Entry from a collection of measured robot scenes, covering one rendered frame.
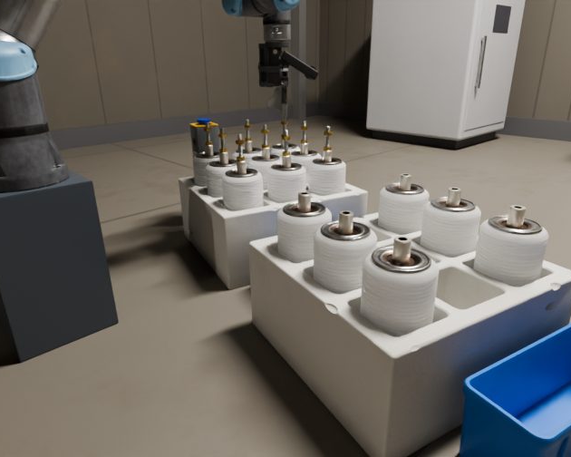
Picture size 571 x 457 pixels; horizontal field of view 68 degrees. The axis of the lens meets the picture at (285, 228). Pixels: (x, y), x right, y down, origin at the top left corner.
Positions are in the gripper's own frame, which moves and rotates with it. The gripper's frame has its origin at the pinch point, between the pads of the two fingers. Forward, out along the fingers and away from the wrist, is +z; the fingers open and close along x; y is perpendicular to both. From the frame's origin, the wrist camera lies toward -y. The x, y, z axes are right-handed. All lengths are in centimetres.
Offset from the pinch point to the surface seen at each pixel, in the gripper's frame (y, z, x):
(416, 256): -17, 9, 78
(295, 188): -2.2, 13.2, 30.6
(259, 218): 5.9, 17.9, 38.4
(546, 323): -40, 23, 74
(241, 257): 10.2, 26.5, 40.7
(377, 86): -57, 0, -154
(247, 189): 8.5, 11.7, 36.3
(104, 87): 117, -1, -159
